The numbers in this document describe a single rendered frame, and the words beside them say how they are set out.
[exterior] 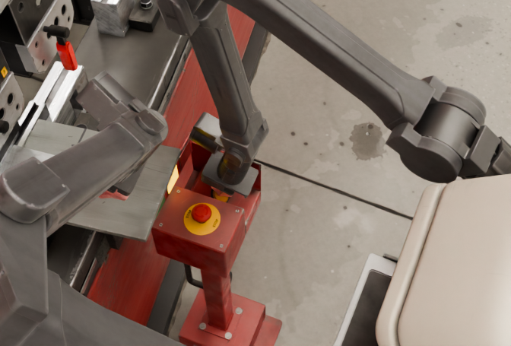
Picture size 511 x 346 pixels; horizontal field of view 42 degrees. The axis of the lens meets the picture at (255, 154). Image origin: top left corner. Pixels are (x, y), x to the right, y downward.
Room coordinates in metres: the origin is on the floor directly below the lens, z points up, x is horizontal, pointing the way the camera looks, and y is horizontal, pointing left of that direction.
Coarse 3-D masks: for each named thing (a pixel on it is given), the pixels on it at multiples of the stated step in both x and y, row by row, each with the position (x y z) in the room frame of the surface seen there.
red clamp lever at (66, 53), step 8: (48, 32) 0.77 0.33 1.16; (56, 32) 0.77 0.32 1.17; (64, 32) 0.76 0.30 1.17; (64, 40) 0.77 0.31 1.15; (56, 48) 0.77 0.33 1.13; (64, 48) 0.76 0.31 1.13; (72, 48) 0.78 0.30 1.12; (64, 56) 0.76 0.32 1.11; (72, 56) 0.77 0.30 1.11; (64, 64) 0.77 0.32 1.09; (72, 64) 0.76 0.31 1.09
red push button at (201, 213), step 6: (204, 204) 0.66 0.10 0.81; (192, 210) 0.65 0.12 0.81; (198, 210) 0.65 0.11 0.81; (204, 210) 0.65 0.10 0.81; (210, 210) 0.65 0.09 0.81; (192, 216) 0.64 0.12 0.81; (198, 216) 0.63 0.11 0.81; (204, 216) 0.63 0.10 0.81; (210, 216) 0.64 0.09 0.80; (198, 222) 0.64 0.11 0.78; (204, 222) 0.63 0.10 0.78
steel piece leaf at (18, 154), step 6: (12, 150) 0.65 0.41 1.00; (18, 150) 0.65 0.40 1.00; (24, 150) 0.65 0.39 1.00; (30, 150) 0.65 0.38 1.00; (12, 156) 0.64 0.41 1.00; (18, 156) 0.64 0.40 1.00; (24, 156) 0.64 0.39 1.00; (30, 156) 0.64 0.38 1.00; (36, 156) 0.64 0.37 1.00; (42, 156) 0.64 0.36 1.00; (48, 156) 0.64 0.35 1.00; (6, 162) 0.63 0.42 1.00; (12, 162) 0.63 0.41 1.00; (18, 162) 0.63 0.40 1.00; (0, 168) 0.62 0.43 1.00; (6, 168) 0.62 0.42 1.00; (0, 174) 0.60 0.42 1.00
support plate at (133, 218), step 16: (48, 128) 0.70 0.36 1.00; (64, 128) 0.70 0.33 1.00; (80, 128) 0.70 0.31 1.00; (32, 144) 0.67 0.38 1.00; (48, 144) 0.67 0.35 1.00; (64, 144) 0.67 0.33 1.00; (160, 144) 0.67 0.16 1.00; (160, 160) 0.63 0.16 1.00; (176, 160) 0.64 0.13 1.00; (144, 176) 0.60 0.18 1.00; (160, 176) 0.60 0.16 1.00; (144, 192) 0.57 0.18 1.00; (160, 192) 0.57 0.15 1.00; (96, 208) 0.54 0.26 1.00; (112, 208) 0.54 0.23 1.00; (128, 208) 0.54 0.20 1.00; (144, 208) 0.54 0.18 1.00; (80, 224) 0.51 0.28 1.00; (96, 224) 0.51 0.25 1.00; (112, 224) 0.51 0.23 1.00; (128, 224) 0.51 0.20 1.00; (144, 224) 0.51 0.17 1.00; (144, 240) 0.48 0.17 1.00
